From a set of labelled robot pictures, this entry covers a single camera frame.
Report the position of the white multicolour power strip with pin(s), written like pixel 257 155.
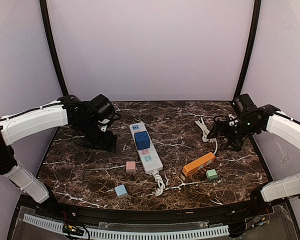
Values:
pixel 147 153

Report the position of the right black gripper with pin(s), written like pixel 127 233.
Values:
pixel 221 125

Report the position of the right black frame post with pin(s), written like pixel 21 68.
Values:
pixel 249 47

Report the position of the pink plug adapter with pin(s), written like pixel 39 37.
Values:
pixel 131 167

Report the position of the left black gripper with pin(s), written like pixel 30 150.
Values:
pixel 100 139

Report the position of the orange power strip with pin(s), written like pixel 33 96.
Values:
pixel 198 164

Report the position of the left black frame post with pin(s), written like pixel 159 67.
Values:
pixel 52 47

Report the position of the green plug adapter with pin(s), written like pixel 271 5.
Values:
pixel 212 175

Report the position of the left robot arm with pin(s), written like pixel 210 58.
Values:
pixel 90 118

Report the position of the blue cube socket adapter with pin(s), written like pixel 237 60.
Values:
pixel 142 140

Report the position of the black frame post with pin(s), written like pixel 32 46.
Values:
pixel 249 47
pixel 52 47

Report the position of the light blue plug adapter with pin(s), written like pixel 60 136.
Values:
pixel 121 191

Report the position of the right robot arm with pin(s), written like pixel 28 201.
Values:
pixel 251 120

